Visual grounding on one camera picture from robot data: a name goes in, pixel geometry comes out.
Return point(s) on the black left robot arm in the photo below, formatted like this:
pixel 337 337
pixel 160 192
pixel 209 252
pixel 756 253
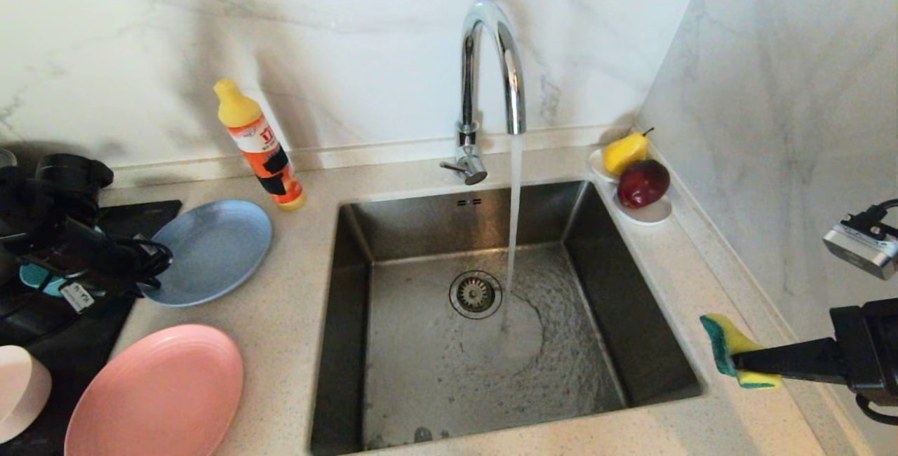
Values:
pixel 63 182

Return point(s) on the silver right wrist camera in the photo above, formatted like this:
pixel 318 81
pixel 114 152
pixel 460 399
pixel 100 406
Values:
pixel 859 252

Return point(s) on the chrome gooseneck faucet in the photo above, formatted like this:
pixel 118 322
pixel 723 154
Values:
pixel 467 77

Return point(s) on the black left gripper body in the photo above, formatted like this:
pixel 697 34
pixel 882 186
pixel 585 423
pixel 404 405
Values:
pixel 98 263

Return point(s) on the dark red apple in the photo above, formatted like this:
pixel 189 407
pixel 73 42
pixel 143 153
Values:
pixel 642 185

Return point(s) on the dish soap bottle yellow cap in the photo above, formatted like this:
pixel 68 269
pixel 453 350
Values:
pixel 270 161

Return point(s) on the stainless steel sink basin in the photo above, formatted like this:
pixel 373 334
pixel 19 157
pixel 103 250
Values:
pixel 421 400

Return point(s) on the round metal drain strainer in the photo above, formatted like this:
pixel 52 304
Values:
pixel 476 295

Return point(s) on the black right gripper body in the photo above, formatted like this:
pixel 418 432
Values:
pixel 870 351

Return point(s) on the yellow pear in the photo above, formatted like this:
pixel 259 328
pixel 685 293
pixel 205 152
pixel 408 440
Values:
pixel 624 153

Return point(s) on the small white fruit dish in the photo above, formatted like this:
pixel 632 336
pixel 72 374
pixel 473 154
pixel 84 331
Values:
pixel 651 216

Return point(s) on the black glass cooktop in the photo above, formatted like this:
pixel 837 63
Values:
pixel 77 351

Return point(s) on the teal bowl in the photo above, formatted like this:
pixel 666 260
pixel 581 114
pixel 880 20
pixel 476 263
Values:
pixel 38 279

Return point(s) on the blue plate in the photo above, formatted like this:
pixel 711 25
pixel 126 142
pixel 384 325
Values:
pixel 217 252

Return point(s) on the small light pink plate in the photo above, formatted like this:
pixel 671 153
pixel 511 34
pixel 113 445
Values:
pixel 21 393

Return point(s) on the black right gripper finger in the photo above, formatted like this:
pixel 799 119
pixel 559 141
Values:
pixel 786 361

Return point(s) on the yellow green sponge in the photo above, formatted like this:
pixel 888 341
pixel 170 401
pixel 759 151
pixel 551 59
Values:
pixel 722 340

